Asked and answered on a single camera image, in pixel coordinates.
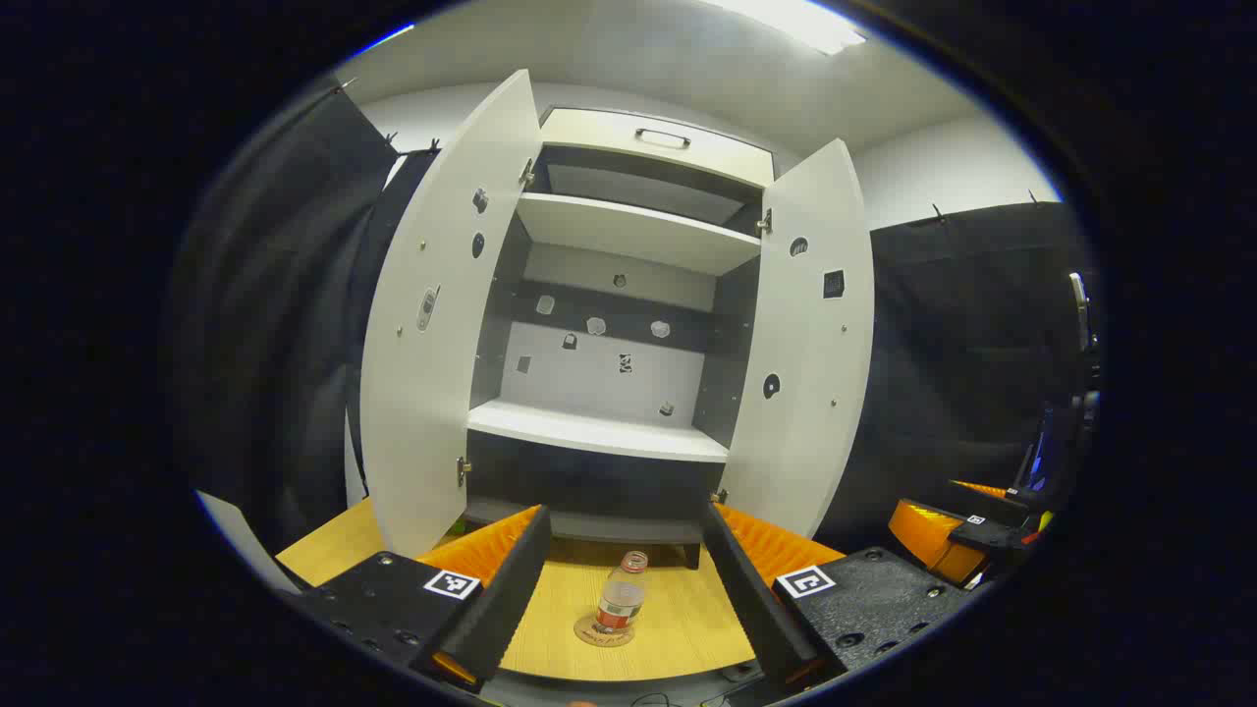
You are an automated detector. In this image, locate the white cabinet with dark sides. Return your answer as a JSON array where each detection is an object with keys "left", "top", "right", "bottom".
[{"left": 460, "top": 106, "right": 779, "bottom": 572}]

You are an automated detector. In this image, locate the ceiling light panel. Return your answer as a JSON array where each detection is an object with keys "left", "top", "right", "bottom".
[{"left": 707, "top": 0, "right": 867, "bottom": 56}]

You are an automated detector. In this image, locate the white panel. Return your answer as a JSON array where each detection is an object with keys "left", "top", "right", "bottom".
[{"left": 194, "top": 489, "right": 296, "bottom": 595}]

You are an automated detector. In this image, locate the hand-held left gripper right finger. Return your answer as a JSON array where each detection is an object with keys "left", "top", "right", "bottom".
[{"left": 702, "top": 499, "right": 973, "bottom": 700}]

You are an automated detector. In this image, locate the white cabinet shelf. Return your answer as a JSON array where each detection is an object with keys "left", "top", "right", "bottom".
[
  {"left": 466, "top": 400, "right": 731, "bottom": 463},
  {"left": 516, "top": 192, "right": 763, "bottom": 277}
]

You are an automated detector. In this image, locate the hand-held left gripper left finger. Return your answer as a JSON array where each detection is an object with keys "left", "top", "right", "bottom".
[{"left": 293, "top": 504, "right": 553, "bottom": 694}]

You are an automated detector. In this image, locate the white cabinet door with cat sticker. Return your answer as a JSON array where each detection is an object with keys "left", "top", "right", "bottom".
[{"left": 719, "top": 138, "right": 876, "bottom": 539}]

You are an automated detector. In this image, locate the round wooden coaster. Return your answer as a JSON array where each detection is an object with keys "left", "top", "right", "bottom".
[{"left": 574, "top": 614, "right": 636, "bottom": 648}]

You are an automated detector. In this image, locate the white cabinet drawer with handle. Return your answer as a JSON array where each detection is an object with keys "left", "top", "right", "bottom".
[{"left": 538, "top": 106, "right": 777, "bottom": 188}]

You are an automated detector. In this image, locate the clear plastic bottle red label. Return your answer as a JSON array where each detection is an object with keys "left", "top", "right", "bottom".
[{"left": 596, "top": 551, "right": 650, "bottom": 634}]

